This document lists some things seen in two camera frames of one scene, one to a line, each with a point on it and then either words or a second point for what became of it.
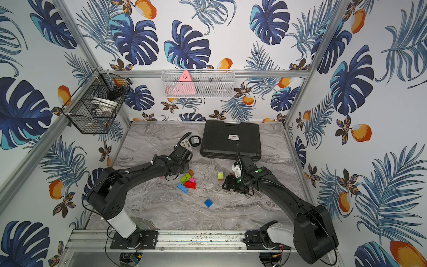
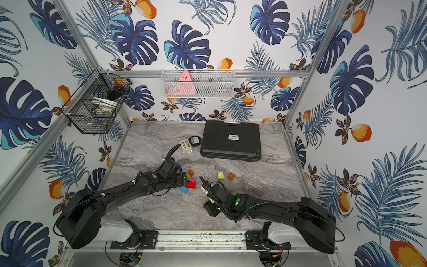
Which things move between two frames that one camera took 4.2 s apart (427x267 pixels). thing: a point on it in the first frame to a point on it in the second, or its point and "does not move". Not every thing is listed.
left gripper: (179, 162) to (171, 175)
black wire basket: (95, 107) does not move
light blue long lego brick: (182, 187) does not move
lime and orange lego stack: (186, 178) does not move
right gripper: (230, 184) to (208, 207)
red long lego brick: (190, 184) does not move
